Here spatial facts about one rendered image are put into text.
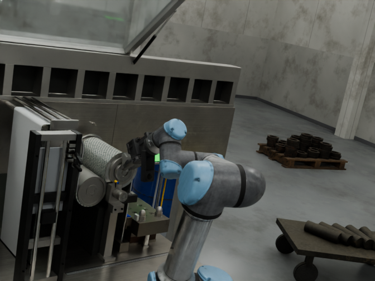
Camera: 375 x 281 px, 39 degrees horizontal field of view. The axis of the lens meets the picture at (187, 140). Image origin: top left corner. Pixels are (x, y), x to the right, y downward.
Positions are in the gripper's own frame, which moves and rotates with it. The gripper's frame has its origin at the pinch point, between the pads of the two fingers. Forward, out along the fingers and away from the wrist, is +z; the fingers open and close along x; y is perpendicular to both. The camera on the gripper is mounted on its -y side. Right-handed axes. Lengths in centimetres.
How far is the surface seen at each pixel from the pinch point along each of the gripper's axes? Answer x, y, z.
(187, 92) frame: -56, 42, 14
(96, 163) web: 5.5, 7.0, 11.1
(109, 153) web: 2.5, 8.8, 5.2
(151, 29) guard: -19, 55, -15
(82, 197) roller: 14.5, -5.9, 10.9
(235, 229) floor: -243, -2, 196
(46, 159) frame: 37.3, 1.5, -11.9
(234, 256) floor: -202, -28, 166
